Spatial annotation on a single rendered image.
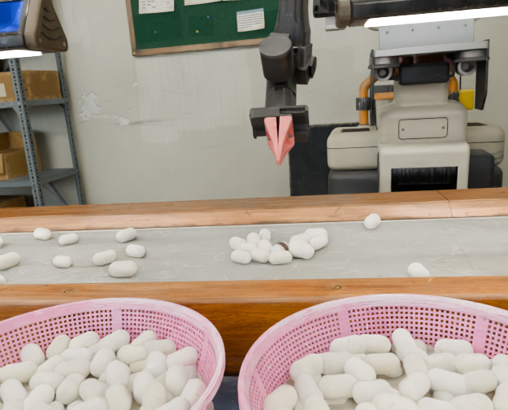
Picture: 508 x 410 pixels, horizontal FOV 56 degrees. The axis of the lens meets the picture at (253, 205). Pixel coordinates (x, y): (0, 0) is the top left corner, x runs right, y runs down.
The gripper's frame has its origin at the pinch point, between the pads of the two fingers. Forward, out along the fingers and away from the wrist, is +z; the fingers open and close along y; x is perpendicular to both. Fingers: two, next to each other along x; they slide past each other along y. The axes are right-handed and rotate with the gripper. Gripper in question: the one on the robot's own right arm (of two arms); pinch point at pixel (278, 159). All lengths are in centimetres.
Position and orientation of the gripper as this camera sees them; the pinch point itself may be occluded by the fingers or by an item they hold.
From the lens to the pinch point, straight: 80.6
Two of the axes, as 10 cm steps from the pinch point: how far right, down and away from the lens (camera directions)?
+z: -0.6, 8.2, -5.7
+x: 1.4, 5.8, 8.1
